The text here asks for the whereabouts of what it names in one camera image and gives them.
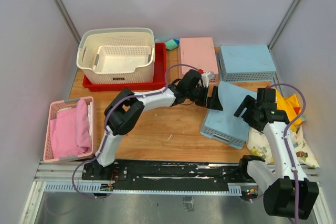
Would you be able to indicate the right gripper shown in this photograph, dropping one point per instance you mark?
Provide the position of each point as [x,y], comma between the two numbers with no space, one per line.
[248,102]

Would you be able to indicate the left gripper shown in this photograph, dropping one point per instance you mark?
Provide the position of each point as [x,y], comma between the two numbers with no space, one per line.
[214,102]

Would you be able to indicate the blue perforated basket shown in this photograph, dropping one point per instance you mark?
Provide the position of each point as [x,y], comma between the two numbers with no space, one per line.
[245,63]
[223,126]

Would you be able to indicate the pink perforated basket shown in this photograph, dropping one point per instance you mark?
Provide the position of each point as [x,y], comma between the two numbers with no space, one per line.
[199,52]

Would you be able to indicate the small cream basket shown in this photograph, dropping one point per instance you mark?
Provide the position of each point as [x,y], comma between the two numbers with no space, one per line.
[122,59]

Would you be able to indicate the large cream basket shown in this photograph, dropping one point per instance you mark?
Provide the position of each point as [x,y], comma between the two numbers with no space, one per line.
[93,39]

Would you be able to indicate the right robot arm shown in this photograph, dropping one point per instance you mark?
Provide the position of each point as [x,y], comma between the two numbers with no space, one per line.
[286,192]

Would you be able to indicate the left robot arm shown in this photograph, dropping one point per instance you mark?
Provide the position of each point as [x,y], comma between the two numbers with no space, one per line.
[124,111]

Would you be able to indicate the printed white yellow cloth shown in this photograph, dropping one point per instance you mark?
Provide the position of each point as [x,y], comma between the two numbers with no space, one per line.
[259,146]

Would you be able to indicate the red tray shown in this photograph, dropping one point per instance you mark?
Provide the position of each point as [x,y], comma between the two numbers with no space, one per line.
[158,78]

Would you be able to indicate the green blue soft toy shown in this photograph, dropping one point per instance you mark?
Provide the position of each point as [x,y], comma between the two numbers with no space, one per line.
[172,44]

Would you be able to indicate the pink towel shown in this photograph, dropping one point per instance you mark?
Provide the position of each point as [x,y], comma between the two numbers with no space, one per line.
[71,130]

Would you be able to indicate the pink basket with towels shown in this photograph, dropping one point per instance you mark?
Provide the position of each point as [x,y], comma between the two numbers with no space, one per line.
[53,109]

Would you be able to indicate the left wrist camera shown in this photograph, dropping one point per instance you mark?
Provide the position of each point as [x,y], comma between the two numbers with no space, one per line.
[206,78]

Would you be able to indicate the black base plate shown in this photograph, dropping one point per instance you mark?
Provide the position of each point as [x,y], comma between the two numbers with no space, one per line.
[170,171]

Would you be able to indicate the grey cable duct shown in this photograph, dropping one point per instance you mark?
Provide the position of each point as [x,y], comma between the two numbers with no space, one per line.
[138,186]

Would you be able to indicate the aluminium frame rail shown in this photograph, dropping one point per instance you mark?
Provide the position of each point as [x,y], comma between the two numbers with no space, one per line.
[55,172]

